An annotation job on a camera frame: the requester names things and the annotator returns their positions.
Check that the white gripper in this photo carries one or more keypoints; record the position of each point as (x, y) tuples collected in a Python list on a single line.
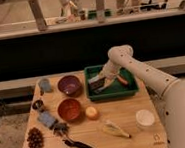
[(109, 71)]

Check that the dark eraser block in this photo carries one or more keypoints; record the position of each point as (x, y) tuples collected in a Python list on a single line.
[(96, 85)]

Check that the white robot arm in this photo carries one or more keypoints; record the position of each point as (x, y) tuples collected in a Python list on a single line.
[(171, 88)]

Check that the green plastic tray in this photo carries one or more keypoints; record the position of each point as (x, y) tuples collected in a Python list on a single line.
[(115, 90)]

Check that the orange carrot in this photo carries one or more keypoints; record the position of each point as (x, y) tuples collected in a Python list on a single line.
[(122, 80)]

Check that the purple bowl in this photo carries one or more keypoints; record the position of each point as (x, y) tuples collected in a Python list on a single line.
[(70, 85)]

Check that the yellow round fruit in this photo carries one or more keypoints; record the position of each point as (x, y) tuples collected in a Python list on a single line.
[(91, 113)]

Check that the red-brown bowl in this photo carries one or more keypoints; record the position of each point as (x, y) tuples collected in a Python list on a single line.
[(69, 109)]

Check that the blue-grey cup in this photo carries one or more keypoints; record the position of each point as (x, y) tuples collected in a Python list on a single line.
[(45, 85)]

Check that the wooden table board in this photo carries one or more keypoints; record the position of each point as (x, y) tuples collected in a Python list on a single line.
[(120, 111)]

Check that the white round lid container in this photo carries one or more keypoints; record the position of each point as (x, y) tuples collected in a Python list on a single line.
[(145, 118)]

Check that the small dark metal cup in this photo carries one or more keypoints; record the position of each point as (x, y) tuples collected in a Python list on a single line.
[(38, 105)]

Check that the bunch of dark grapes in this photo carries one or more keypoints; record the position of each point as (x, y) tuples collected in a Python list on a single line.
[(35, 138)]

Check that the black handled brush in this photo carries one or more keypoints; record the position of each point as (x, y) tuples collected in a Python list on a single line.
[(61, 129)]

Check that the grey metal post right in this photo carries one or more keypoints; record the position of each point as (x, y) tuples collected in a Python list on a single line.
[(100, 11)]

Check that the grey metal post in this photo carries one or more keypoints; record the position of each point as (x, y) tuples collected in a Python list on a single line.
[(38, 15), (100, 11)]

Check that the grey metal post left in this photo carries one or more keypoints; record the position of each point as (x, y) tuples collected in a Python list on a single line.
[(38, 15)]

